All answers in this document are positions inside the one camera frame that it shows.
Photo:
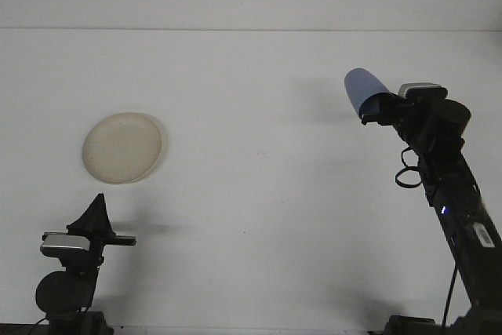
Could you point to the pale blue cup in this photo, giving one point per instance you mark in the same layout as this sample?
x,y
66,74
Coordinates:
x,y
362,86

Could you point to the pale round plate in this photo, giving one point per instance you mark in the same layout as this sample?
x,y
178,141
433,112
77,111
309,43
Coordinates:
x,y
121,148

